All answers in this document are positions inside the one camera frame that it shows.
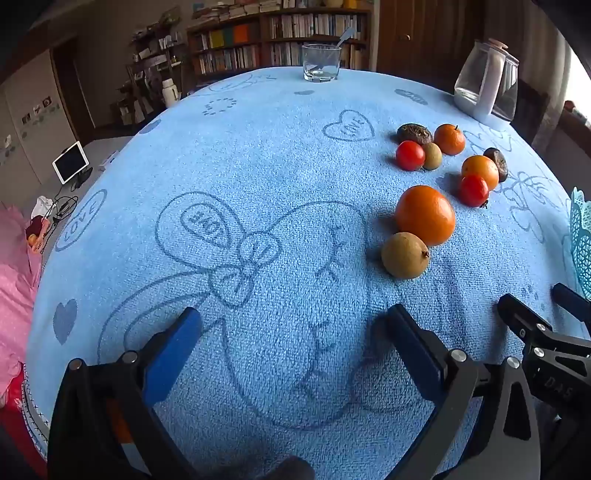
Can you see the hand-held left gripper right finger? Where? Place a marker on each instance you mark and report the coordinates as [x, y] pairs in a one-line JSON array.
[[415, 350]]

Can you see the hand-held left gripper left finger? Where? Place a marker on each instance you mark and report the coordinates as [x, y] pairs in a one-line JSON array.
[[173, 355]]

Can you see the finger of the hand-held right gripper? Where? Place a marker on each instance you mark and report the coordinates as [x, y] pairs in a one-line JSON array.
[[572, 300], [517, 314]]

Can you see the teal plastic lattice basket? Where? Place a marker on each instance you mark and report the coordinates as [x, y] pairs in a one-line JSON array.
[[579, 240]]

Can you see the large tan round fruit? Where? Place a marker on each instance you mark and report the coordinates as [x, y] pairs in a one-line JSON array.
[[405, 255]]

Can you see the red tomato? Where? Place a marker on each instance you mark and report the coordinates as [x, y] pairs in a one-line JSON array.
[[410, 155], [473, 190]]

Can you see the large orange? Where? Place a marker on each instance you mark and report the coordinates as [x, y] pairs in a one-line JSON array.
[[425, 214]]

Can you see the dark purple passion fruit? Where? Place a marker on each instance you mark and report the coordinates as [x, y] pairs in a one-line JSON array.
[[414, 134], [498, 162]]

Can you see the small tan round fruit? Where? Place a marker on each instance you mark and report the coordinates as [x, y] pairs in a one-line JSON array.
[[434, 156]]

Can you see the pink cloth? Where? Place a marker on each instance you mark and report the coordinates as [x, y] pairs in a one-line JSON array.
[[14, 300]]

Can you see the red cloth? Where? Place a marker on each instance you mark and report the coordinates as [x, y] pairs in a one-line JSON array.
[[18, 438]]

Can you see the dark wooden chair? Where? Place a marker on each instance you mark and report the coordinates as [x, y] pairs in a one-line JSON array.
[[531, 110]]

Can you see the white cloth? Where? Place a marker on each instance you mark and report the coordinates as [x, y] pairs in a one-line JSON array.
[[42, 205]]

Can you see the window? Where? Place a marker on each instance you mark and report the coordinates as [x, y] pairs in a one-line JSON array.
[[579, 83]]

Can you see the white tablet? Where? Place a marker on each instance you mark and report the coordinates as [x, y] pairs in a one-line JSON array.
[[70, 161]]

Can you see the blue printed towel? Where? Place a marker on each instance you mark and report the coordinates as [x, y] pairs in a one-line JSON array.
[[277, 161]]

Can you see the white thermos bottle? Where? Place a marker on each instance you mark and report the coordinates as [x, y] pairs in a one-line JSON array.
[[169, 90]]

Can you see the cluttered storage rack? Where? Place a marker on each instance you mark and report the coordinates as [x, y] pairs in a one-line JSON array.
[[147, 74]]

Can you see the brown wooden door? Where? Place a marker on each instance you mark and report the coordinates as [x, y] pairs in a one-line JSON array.
[[434, 32]]

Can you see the clear glass cup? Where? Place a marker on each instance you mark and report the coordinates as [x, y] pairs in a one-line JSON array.
[[321, 64]]

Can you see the wooden bookshelf with books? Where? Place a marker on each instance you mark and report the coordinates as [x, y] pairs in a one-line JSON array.
[[277, 44]]

